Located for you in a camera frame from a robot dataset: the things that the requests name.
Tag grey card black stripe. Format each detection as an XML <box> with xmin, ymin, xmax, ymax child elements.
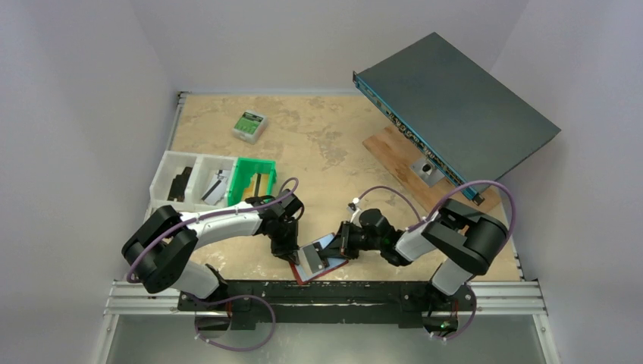
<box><xmin>299</xmin><ymin>241</ymin><xmax>326</xmax><ymax>276</ymax></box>

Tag red card holder wallet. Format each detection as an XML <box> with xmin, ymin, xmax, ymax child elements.
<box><xmin>290</xmin><ymin>233</ymin><xmax>348</xmax><ymax>285</ymax></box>

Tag gold card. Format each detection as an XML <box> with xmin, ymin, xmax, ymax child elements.
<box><xmin>242</xmin><ymin>173</ymin><xmax>270</xmax><ymax>200</ymax></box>

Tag grey patterned credit card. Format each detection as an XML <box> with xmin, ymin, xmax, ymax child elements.
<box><xmin>202</xmin><ymin>170</ymin><xmax>231</xmax><ymax>206</ymax></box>

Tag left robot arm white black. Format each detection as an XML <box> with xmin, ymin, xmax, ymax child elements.
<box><xmin>121</xmin><ymin>190</ymin><xmax>304</xmax><ymax>299</ymax></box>

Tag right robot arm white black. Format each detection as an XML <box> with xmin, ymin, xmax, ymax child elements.
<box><xmin>312</xmin><ymin>199</ymin><xmax>510</xmax><ymax>296</ymax></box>

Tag green plastic bin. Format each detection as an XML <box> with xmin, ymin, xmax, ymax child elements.
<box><xmin>227</xmin><ymin>157</ymin><xmax>277</xmax><ymax>206</ymax></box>

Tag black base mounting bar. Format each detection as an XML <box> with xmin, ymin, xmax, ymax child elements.
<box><xmin>177</xmin><ymin>280</ymin><xmax>475</xmax><ymax>334</ymax></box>

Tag wooden board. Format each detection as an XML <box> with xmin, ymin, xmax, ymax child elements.
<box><xmin>362</xmin><ymin>124</ymin><xmax>503</xmax><ymax>217</ymax></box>

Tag small green labelled box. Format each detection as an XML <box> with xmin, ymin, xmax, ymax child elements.
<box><xmin>232</xmin><ymin>110</ymin><xmax>268</xmax><ymax>145</ymax></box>

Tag white plastic bin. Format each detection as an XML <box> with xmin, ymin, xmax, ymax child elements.
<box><xmin>149</xmin><ymin>151</ymin><xmax>238</xmax><ymax>212</ymax></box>

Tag black part in bin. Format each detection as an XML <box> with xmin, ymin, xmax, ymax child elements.
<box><xmin>167</xmin><ymin>166</ymin><xmax>193</xmax><ymax>202</ymax></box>

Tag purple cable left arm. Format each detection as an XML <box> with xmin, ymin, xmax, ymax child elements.
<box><xmin>125</xmin><ymin>177</ymin><xmax>300</xmax><ymax>284</ymax></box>

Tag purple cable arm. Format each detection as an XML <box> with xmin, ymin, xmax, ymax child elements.
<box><xmin>125</xmin><ymin>177</ymin><xmax>300</xmax><ymax>284</ymax></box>
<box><xmin>351</xmin><ymin>180</ymin><xmax>516</xmax><ymax>253</ymax></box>

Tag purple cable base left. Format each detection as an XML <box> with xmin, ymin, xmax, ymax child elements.
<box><xmin>193</xmin><ymin>294</ymin><xmax>278</xmax><ymax>353</ymax></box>

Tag purple cable base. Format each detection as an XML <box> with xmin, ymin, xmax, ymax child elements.
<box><xmin>428</xmin><ymin>281</ymin><xmax>478</xmax><ymax>344</ymax></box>
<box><xmin>193</xmin><ymin>294</ymin><xmax>278</xmax><ymax>353</ymax></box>

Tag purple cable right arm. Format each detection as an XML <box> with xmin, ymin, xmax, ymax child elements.
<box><xmin>351</xmin><ymin>180</ymin><xmax>516</xmax><ymax>253</ymax></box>

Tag metal bracket with knob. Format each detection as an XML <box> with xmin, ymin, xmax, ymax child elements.
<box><xmin>411</xmin><ymin>158</ymin><xmax>444</xmax><ymax>187</ymax></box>

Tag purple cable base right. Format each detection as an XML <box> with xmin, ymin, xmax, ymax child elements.
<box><xmin>428</xmin><ymin>281</ymin><xmax>478</xmax><ymax>344</ymax></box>

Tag dark network switch box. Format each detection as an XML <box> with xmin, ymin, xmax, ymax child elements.
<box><xmin>352</xmin><ymin>33</ymin><xmax>560</xmax><ymax>205</ymax></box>

